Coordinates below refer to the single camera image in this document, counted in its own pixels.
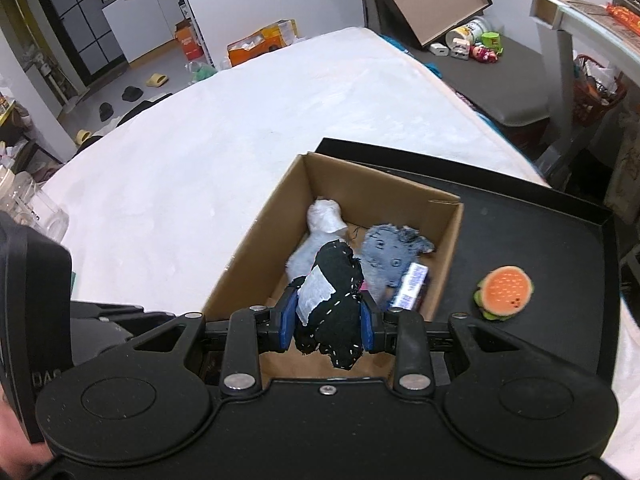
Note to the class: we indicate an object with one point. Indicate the yellow slipper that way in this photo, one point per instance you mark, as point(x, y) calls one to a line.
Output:
point(156, 80)
point(84, 136)

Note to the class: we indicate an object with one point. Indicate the white table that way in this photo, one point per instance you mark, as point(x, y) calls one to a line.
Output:
point(565, 60)

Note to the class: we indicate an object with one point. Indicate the grey padded bench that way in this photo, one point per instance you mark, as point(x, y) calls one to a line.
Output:
point(510, 90)

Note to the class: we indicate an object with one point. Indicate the dark grid door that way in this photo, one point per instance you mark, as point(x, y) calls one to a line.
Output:
point(75, 15)

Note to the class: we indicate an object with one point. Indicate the black cloth with white patch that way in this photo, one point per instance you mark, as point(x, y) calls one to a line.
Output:
point(340, 280)

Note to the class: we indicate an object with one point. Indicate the person's left hand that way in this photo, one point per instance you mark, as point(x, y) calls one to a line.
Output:
point(20, 445)

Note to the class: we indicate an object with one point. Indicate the small orange cardboard box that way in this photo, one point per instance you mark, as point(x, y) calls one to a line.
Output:
point(189, 42)

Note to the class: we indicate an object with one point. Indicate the clear plastic container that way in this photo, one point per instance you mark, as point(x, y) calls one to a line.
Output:
point(47, 215)

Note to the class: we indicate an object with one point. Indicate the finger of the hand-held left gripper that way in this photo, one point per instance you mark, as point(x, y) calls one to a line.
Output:
point(145, 317)

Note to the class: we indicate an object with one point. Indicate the black slipper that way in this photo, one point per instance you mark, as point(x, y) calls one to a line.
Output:
point(132, 94)
point(106, 111)

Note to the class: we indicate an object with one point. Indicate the white adapter block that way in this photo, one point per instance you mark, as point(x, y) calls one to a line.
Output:
point(439, 50)

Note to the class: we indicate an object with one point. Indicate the red basket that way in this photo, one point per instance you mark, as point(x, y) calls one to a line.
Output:
point(597, 100)

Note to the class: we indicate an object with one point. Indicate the green plastic bag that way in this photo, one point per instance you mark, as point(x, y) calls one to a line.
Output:
point(202, 72)

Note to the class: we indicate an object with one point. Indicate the blue denim cloth piece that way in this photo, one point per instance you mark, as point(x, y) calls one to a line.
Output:
point(385, 255)

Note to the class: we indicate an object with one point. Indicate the orange burger plush toy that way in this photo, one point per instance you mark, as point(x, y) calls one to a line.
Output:
point(505, 287)

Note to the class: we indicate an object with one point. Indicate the pink toy figure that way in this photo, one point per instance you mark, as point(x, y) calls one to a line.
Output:
point(484, 54)

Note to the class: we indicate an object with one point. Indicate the black tray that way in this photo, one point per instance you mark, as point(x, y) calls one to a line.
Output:
point(525, 240)

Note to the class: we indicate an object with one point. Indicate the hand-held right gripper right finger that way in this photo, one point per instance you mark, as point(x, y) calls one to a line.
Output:
point(368, 331)

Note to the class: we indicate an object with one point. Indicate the white cloth bundle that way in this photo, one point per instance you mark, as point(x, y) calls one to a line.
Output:
point(325, 215)

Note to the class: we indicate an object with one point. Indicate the white can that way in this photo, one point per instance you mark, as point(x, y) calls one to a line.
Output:
point(470, 32)

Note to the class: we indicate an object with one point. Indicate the white rack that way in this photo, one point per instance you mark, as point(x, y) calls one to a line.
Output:
point(192, 15)

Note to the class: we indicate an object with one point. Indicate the grey plush with pink patch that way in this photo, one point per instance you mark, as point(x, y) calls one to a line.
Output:
point(305, 255)

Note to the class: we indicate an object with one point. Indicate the clear glass jar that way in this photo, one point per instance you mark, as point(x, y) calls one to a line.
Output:
point(15, 192)

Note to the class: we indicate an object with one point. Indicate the green cup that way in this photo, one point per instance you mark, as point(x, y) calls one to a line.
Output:
point(491, 41)

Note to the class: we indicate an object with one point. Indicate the white toy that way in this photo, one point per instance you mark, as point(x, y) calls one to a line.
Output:
point(460, 51)

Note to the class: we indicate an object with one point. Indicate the dark cloth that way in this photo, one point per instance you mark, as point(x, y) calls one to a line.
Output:
point(135, 112)

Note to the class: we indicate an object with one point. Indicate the blue white tissue packet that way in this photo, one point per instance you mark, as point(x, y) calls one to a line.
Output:
point(412, 285)

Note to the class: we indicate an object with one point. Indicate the brown cardboard box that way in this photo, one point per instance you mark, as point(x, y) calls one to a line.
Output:
point(270, 240)

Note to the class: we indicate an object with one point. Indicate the white cabinet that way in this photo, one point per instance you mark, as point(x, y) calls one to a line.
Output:
point(145, 20)

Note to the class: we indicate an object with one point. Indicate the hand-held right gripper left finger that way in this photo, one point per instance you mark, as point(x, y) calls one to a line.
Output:
point(286, 327)

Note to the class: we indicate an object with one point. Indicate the orange yellow box with bags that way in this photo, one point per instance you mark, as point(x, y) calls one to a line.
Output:
point(250, 52)

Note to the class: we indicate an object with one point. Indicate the orange packet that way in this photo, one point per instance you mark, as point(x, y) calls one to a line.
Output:
point(622, 16)

